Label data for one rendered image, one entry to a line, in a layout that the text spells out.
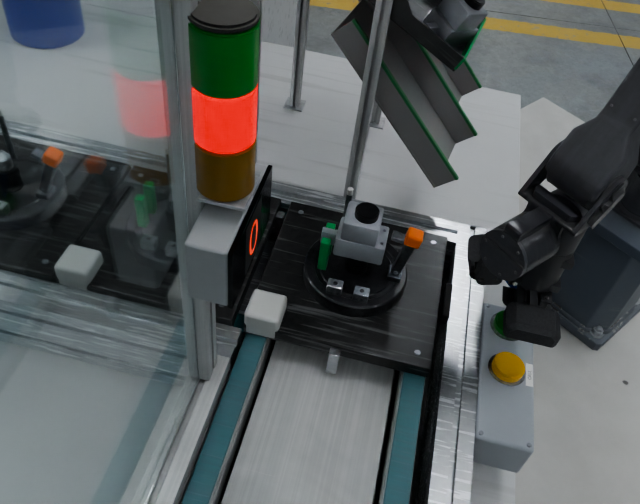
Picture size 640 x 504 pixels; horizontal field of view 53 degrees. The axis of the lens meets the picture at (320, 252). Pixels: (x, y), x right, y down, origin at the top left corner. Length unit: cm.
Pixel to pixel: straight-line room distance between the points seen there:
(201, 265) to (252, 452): 31
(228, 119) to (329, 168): 74
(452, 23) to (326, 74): 62
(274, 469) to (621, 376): 54
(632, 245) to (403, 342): 33
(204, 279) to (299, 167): 68
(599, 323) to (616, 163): 42
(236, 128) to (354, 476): 45
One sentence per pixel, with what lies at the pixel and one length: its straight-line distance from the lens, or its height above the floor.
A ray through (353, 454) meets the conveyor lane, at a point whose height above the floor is 92.
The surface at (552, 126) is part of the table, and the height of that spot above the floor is 86.
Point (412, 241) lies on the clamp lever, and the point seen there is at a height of 107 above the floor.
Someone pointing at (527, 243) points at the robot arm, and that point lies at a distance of 68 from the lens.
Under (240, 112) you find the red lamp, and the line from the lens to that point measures 49.
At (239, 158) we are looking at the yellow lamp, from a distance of 51.
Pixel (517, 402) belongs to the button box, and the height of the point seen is 96.
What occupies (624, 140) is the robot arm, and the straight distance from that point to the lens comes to 69.
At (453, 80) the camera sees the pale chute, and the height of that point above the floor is 102.
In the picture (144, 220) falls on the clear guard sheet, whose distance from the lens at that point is 48.
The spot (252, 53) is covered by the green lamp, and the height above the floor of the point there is 139.
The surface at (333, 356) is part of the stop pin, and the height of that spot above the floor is 96.
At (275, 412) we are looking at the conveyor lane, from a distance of 81.
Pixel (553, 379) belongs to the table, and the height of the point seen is 86.
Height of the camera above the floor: 163
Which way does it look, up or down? 47 degrees down
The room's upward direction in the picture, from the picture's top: 8 degrees clockwise
